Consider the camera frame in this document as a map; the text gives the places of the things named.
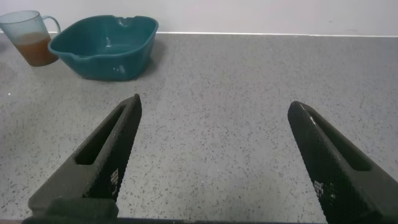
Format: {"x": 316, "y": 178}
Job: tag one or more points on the brown liquid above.
{"x": 35, "y": 51}

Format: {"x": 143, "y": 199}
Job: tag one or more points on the clear plastic measuring jug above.
{"x": 23, "y": 26}

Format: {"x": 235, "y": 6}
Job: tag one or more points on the teal plastic basin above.
{"x": 102, "y": 67}

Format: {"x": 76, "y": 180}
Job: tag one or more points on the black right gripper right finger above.
{"x": 339, "y": 174}

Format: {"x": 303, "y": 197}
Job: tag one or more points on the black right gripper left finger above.
{"x": 93, "y": 174}

